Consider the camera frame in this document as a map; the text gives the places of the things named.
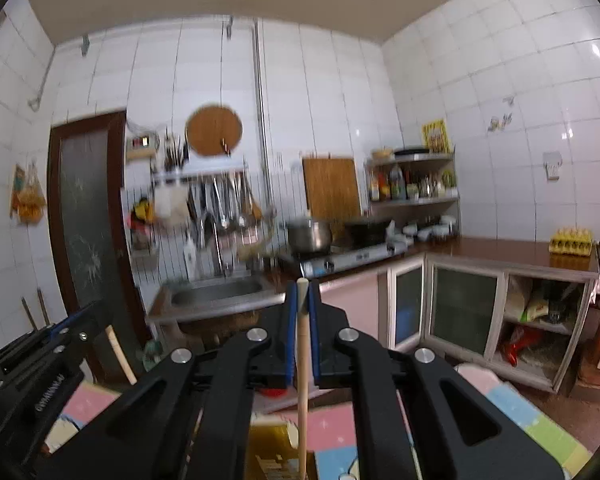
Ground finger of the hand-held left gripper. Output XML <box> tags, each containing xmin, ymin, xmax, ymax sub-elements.
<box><xmin>0</xmin><ymin>305</ymin><xmax>112</xmax><ymax>402</ymax></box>
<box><xmin>27</xmin><ymin>302</ymin><xmax>104</xmax><ymax>341</ymax></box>

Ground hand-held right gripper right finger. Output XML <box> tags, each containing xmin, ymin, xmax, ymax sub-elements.
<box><xmin>309</xmin><ymin>282</ymin><xmax>567</xmax><ymax>480</ymax></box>

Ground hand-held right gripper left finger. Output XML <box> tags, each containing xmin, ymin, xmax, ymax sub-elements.
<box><xmin>32</xmin><ymin>281</ymin><xmax>299</xmax><ymax>480</ymax></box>

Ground wooden chopstick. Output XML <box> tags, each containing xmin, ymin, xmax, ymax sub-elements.
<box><xmin>104</xmin><ymin>324</ymin><xmax>139</xmax><ymax>386</ymax></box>
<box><xmin>296</xmin><ymin>277</ymin><xmax>312</xmax><ymax>480</ymax></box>

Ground yellow slotted utensil holder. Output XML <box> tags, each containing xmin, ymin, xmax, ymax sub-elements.
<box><xmin>245</xmin><ymin>412</ymin><xmax>322</xmax><ymax>480</ymax></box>

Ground pink kitchen cabinet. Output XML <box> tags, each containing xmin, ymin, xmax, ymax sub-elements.
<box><xmin>317</xmin><ymin>255</ymin><xmax>427</xmax><ymax>351</ymax></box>

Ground steel gas stove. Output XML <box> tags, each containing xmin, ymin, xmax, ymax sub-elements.
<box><xmin>280</xmin><ymin>240</ymin><xmax>413</xmax><ymax>278</ymax></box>

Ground steel sink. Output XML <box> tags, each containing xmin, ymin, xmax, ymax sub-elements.
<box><xmin>145</xmin><ymin>275</ymin><xmax>286</xmax><ymax>323</ymax></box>

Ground steel cooking pot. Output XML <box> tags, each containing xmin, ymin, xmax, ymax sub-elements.
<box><xmin>285</xmin><ymin>217</ymin><xmax>333</xmax><ymax>256</ymax></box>

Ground brown door with frosted glass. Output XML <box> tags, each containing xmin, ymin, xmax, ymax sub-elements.
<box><xmin>47</xmin><ymin>111</ymin><xmax>151</xmax><ymax>386</ymax></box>

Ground black wok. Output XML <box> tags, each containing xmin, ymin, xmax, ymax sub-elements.
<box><xmin>342</xmin><ymin>217</ymin><xmax>388</xmax><ymax>248</ymax></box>

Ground steel faucet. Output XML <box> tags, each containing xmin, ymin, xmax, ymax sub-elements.
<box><xmin>200</xmin><ymin>212</ymin><xmax>233</xmax><ymax>278</ymax></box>

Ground yellow mesh hanging bag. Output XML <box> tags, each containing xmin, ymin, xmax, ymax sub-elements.
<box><xmin>10</xmin><ymin>161</ymin><xmax>48</xmax><ymax>226</ymax></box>

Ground white dish soap bottle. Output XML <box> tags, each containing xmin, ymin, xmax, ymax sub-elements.
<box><xmin>182</xmin><ymin>232</ymin><xmax>199</xmax><ymax>281</ymax></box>

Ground red and yellow bag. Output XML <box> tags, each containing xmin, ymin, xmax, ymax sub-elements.
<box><xmin>130</xmin><ymin>197</ymin><xmax>157</xmax><ymax>251</ymax></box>

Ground bamboo cutting board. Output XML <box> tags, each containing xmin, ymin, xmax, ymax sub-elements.
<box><xmin>302</xmin><ymin>157</ymin><xmax>362</xmax><ymax>223</ymax></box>

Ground row of hanging steel ladles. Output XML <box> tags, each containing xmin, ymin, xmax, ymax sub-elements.
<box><xmin>199</xmin><ymin>172</ymin><xmax>263</xmax><ymax>233</ymax></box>

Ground glass door kitchen cabinet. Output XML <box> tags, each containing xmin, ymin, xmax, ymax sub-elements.
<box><xmin>387</xmin><ymin>252</ymin><xmax>599</xmax><ymax>393</ymax></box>

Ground stack of white bowls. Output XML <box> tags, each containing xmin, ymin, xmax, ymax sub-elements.
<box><xmin>402</xmin><ymin>215</ymin><xmax>457</xmax><ymax>243</ymax></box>

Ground steel corner shelf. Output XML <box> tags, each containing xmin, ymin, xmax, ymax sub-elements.
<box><xmin>364</xmin><ymin>152</ymin><xmax>462</xmax><ymax>241</ymax></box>

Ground row of condiment bottles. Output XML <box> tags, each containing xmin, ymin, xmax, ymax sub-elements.
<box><xmin>369</xmin><ymin>165</ymin><xmax>456</xmax><ymax>202</ymax></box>

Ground dark knife holder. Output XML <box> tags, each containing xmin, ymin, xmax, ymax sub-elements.
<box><xmin>162</xmin><ymin>129</ymin><xmax>189</xmax><ymax>173</ymax></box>

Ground white bag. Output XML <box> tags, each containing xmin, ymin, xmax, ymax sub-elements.
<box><xmin>504</xmin><ymin>275</ymin><xmax>532</xmax><ymax>322</ymax></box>

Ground round wooden board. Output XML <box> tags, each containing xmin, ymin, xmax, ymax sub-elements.
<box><xmin>185</xmin><ymin>104</ymin><xmax>244</xmax><ymax>157</ymax></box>

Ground yellow printed box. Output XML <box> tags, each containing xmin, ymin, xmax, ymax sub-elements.
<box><xmin>421</xmin><ymin>119</ymin><xmax>452</xmax><ymax>153</ymax></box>

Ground printed cartoon blanket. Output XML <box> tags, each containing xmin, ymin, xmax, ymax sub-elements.
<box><xmin>42</xmin><ymin>362</ymin><xmax>596</xmax><ymax>480</ymax></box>

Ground yellow egg carton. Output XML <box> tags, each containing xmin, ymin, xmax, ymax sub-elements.
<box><xmin>549</xmin><ymin>227</ymin><xmax>595</xmax><ymax>256</ymax></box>

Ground wire wall rack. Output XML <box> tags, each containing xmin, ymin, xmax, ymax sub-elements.
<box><xmin>122</xmin><ymin>167</ymin><xmax>281</xmax><ymax>281</ymax></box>

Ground grey wall pipe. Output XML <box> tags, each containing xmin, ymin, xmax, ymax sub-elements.
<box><xmin>252</xmin><ymin>20</ymin><xmax>276</xmax><ymax>216</ymax></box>

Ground white wall outlet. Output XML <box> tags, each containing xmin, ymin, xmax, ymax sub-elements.
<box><xmin>542</xmin><ymin>152</ymin><xmax>564</xmax><ymax>181</ymax></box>

